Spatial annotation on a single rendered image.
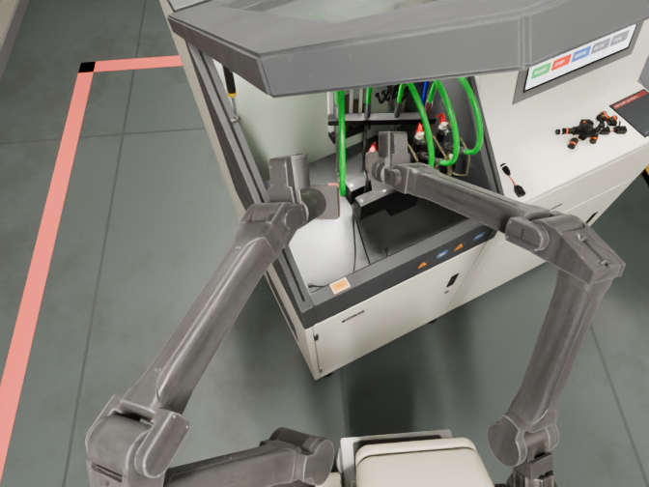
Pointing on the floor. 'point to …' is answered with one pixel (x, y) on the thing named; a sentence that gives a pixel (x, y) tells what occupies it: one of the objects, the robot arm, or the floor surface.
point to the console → (489, 266)
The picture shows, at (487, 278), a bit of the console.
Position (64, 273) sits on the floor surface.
